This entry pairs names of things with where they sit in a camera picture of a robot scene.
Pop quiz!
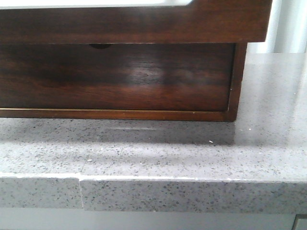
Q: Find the wooden drawer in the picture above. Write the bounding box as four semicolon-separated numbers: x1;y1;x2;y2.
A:
0;43;236;112
0;0;272;44

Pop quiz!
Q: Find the dark wooden drawer cabinet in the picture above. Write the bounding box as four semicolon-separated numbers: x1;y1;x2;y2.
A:
0;42;248;123

